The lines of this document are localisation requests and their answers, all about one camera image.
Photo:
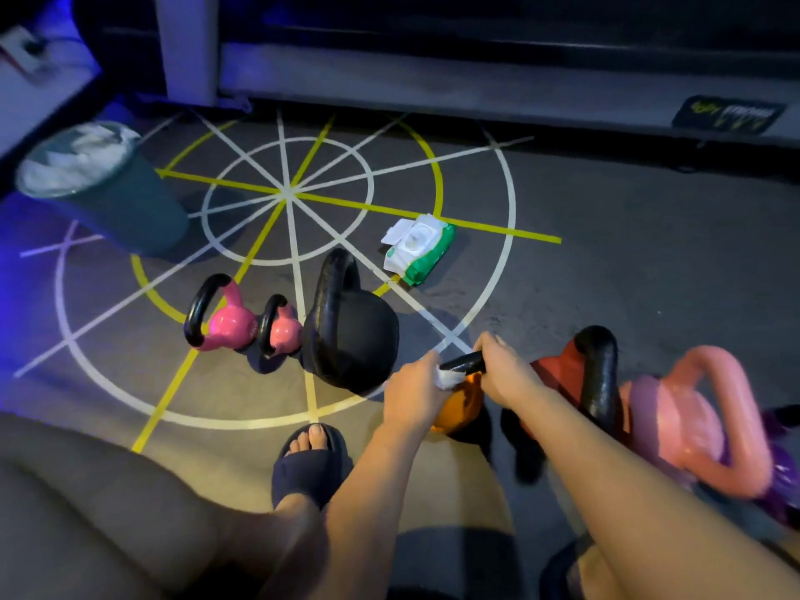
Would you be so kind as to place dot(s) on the person's right hand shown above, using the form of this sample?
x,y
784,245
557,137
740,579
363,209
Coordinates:
x,y
509,378

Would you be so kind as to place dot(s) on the person's left hand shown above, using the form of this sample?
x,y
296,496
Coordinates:
x,y
409,393

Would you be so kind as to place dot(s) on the person's right fingers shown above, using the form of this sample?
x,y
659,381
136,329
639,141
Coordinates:
x,y
490,351

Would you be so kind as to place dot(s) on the person's left fingers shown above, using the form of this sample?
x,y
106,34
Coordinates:
x,y
420,367

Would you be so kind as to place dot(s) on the white wet wipe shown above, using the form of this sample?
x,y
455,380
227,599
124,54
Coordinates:
x,y
449,378

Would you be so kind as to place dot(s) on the person's left forearm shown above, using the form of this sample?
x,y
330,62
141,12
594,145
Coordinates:
x,y
362,512

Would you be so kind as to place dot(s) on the person's right forearm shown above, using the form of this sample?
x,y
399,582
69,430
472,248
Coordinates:
x,y
625,499

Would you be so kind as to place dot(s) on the large black kettlebell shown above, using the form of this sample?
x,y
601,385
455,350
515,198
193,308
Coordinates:
x,y
356,337

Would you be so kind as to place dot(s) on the green and white wipes pack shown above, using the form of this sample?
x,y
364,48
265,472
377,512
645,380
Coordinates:
x,y
422,246

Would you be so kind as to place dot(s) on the small pink kettlebell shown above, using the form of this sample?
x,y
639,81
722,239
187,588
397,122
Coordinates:
x,y
284,331

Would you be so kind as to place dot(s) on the dark blue slipper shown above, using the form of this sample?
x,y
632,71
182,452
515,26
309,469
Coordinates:
x,y
306,474

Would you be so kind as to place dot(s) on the light pink kettlebell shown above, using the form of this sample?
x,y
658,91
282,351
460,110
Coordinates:
x,y
678,424

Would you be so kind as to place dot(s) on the grey raised platform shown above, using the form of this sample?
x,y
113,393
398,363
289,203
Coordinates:
x,y
500,87

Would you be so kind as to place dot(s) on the purple kettlebell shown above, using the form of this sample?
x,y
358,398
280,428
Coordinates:
x,y
784,474

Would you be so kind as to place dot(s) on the dark green trash bin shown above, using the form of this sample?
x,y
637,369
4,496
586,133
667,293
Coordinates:
x,y
137,209

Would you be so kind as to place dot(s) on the person's left leg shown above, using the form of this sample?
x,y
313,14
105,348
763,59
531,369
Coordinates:
x,y
125,506

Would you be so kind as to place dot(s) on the black sticker with yellow print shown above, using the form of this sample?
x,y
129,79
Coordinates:
x,y
728,114

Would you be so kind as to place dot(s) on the white bin liner bag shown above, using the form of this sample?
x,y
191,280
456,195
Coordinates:
x,y
75,159

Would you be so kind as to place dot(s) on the white post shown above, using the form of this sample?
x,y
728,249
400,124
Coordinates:
x,y
186,49

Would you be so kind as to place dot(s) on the white wall outlet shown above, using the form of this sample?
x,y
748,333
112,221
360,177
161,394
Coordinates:
x,y
22,48

